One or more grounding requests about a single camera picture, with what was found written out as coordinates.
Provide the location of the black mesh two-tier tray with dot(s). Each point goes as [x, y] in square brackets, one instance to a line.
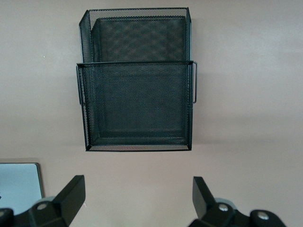
[137, 101]

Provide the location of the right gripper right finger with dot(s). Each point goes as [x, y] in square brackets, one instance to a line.
[206, 205]

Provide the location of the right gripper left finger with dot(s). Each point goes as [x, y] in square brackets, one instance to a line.
[64, 203]

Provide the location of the silver closed laptop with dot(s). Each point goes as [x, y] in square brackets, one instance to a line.
[19, 182]

